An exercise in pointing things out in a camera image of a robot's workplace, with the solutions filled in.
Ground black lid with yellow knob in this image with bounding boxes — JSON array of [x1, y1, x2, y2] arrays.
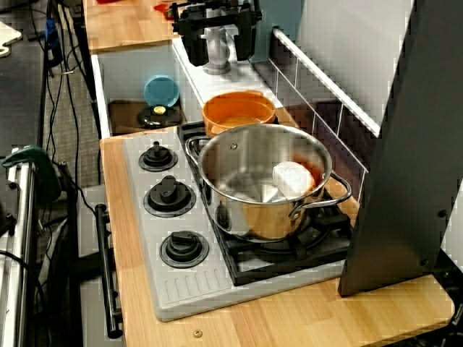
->
[[136, 104, 183, 129]]

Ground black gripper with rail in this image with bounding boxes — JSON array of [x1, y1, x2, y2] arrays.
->
[[171, 0, 263, 68]]

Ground wooden kitchen countertop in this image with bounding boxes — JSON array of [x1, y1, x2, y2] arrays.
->
[[99, 126, 456, 347]]

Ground black burner grate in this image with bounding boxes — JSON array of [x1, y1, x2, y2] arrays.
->
[[190, 144, 354, 287], [176, 121, 209, 149]]

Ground black cable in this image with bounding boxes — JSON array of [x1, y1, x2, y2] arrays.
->
[[54, 162, 106, 221], [46, 0, 104, 185], [0, 249, 50, 347]]

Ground black oven door handle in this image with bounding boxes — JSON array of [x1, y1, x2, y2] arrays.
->
[[94, 204, 124, 340]]

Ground white round toy food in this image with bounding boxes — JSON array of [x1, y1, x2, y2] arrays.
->
[[271, 161, 315, 199]]

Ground black hood support panel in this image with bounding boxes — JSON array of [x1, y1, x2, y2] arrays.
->
[[338, 0, 463, 297]]

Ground grey stove panel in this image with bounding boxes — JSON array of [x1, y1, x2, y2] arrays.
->
[[122, 121, 357, 322]]

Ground orange plastic pot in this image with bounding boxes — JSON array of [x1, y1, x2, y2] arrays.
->
[[201, 90, 278, 137]]

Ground blue cable connector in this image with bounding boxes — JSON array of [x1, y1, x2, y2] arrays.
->
[[45, 18, 61, 66]]

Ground stainless steel pot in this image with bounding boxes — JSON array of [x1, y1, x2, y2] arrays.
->
[[184, 122, 352, 244]]

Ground metal frame rail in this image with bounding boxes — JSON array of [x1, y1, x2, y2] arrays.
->
[[0, 147, 37, 347]]

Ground dark tile backsplash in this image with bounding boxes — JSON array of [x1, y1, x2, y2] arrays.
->
[[267, 27, 383, 203]]

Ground green clamp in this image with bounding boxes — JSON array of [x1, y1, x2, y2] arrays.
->
[[0, 145, 62, 203]]

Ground white sink unit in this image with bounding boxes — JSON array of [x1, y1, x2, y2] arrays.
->
[[90, 35, 286, 140]]

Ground black stove knob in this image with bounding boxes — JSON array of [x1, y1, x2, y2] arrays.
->
[[159, 230, 210, 269], [138, 140, 179, 173], [143, 175, 197, 218]]

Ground grey toy faucet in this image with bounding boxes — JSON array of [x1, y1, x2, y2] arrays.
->
[[197, 25, 239, 76]]

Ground blue plastic plate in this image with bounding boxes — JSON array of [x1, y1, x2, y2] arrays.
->
[[143, 74, 181, 108]]

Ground white oven door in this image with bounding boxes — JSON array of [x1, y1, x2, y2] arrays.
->
[[77, 186, 126, 347]]

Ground red toy object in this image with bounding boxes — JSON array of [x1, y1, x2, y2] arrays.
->
[[153, 2, 175, 20]]

